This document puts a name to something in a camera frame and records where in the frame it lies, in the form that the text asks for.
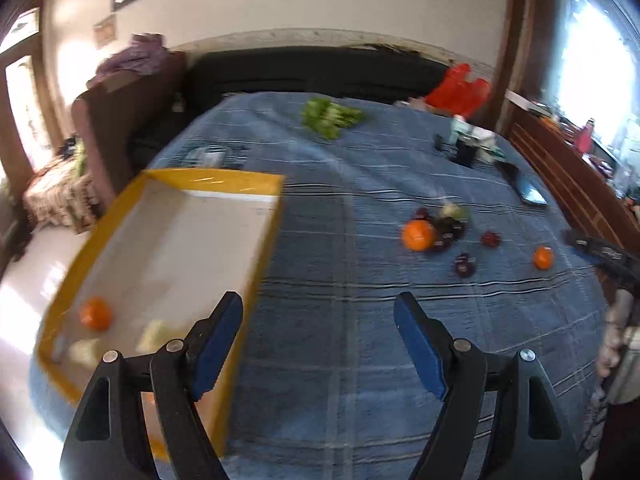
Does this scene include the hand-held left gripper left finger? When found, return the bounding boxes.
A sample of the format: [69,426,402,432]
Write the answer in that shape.
[59,291,245,480]

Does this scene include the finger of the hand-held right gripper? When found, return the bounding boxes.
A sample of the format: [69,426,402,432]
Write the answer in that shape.
[562,229,640,288]

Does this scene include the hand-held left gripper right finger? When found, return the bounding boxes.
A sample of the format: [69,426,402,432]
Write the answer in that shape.
[393,291,583,480]

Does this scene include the pale yellow fruit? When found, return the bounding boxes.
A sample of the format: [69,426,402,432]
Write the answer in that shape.
[67,338,104,369]
[137,319,174,354]

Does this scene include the yellow cardboard box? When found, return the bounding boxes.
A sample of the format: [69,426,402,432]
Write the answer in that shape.
[34,167,287,461]

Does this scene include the large orange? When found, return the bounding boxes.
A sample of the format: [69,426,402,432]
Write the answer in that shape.
[401,219,437,253]

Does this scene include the pale green fruit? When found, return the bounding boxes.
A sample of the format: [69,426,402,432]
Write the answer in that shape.
[439,201,471,221]

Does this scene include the person's right hand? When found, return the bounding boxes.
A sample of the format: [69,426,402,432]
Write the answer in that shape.
[596,287,637,379]

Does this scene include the person's patterned clothing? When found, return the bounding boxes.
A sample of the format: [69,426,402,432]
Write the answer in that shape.
[581,385,640,480]

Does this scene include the brown wooden cabinet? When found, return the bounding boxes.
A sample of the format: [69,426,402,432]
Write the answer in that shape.
[504,91,640,273]

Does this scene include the black smartphone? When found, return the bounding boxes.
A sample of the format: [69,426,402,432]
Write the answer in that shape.
[497,160,550,207]

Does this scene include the red bottle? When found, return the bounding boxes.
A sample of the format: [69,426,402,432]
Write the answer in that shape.
[576,119,597,155]

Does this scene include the black cup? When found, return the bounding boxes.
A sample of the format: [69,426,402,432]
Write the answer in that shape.
[454,141,478,167]

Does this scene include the white and teal box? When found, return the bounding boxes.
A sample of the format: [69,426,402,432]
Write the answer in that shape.
[447,115,502,162]

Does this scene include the clear plastic bag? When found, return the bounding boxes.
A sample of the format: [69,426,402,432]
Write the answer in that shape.
[182,144,248,169]

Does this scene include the bright window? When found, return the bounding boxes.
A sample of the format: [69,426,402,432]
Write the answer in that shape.
[554,0,640,133]

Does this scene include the red plastic bag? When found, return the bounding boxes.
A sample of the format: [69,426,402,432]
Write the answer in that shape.
[424,63,493,118]

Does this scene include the side table with patterned cloth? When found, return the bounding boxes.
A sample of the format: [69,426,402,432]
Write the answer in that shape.
[22,154,99,234]

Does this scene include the green leafy vegetable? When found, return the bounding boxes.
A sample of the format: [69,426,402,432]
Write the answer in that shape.
[300,97,366,141]

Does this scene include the brown armchair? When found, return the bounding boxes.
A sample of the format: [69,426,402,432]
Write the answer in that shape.
[71,50,189,207]

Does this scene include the black headboard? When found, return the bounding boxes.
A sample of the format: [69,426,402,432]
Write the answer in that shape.
[184,47,453,107]

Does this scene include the purple cloth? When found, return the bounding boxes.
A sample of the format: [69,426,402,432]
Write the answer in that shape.
[97,33,169,79]

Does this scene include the small wall frame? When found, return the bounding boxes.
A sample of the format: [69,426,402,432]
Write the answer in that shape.
[93,16,119,49]

